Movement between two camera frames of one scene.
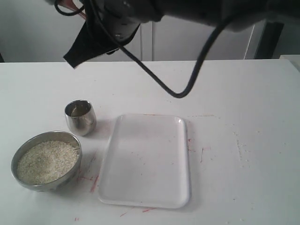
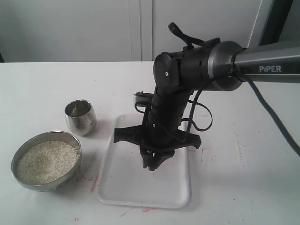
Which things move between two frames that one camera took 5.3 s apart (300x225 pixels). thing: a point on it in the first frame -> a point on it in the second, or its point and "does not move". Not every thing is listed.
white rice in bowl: [46, 161] does not move
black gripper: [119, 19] -> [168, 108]
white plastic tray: [147, 162] does not move
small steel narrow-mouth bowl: [80, 117] does not move
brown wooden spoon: [70, 4] -> [152, 167]
